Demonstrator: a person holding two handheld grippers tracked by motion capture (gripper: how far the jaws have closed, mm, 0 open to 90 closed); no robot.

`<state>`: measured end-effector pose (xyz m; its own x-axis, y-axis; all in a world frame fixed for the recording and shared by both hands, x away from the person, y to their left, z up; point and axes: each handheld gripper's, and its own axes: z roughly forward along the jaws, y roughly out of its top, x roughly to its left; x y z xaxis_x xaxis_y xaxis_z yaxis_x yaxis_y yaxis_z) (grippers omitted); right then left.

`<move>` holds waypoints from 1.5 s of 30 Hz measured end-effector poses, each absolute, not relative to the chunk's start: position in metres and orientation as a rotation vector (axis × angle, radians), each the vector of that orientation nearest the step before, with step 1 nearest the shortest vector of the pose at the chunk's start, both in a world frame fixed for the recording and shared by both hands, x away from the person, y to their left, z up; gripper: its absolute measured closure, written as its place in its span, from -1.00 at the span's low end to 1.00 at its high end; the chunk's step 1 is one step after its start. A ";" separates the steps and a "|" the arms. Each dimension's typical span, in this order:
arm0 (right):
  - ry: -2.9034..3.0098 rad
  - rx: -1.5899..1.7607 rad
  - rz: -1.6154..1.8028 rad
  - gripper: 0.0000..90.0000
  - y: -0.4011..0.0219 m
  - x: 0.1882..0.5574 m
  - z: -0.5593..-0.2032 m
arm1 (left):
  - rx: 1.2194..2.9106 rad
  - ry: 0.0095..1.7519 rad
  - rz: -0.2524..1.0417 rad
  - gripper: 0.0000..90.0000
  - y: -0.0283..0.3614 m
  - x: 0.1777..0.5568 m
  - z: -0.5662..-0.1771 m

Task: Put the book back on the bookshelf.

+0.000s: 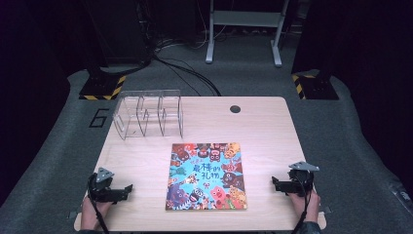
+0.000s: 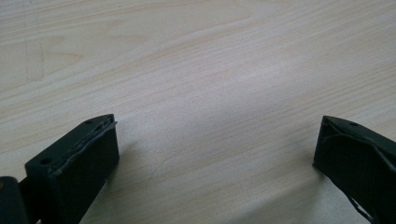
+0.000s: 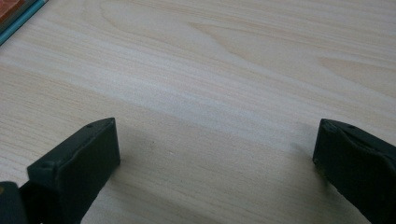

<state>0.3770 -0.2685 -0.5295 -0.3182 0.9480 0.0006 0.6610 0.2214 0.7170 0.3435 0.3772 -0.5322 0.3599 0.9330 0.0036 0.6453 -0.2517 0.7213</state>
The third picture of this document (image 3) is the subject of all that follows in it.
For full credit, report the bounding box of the colourful picture book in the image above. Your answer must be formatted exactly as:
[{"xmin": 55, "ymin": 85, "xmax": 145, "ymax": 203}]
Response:
[{"xmin": 0, "ymin": 0, "xmax": 50, "ymax": 47}]

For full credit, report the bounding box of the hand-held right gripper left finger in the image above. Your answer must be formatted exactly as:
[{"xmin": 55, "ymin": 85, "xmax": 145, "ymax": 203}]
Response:
[{"xmin": 19, "ymin": 117, "xmax": 121, "ymax": 224}]

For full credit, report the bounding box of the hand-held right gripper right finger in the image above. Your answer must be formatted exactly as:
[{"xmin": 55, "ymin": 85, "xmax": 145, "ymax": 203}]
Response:
[{"xmin": 312, "ymin": 118, "xmax": 396, "ymax": 224}]

